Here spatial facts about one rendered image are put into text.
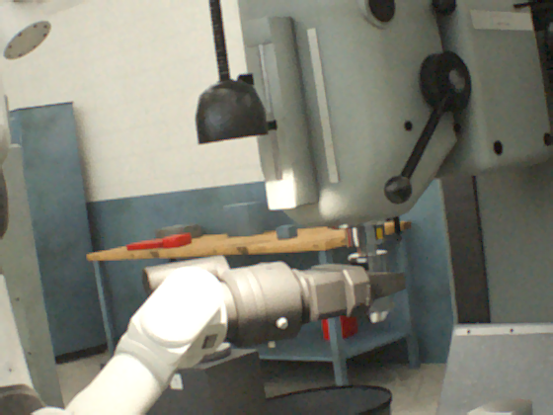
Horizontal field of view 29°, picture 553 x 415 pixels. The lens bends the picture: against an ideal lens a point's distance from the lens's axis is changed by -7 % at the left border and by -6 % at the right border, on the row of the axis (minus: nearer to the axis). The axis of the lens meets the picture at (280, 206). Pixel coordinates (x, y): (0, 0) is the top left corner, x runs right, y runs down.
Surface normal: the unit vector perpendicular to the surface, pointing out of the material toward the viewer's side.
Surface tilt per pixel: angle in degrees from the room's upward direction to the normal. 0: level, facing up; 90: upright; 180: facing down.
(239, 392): 90
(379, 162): 106
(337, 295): 90
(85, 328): 90
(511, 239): 90
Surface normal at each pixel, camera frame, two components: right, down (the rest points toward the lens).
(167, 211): -0.69, 0.14
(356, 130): -0.09, 0.07
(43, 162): 0.71, -0.07
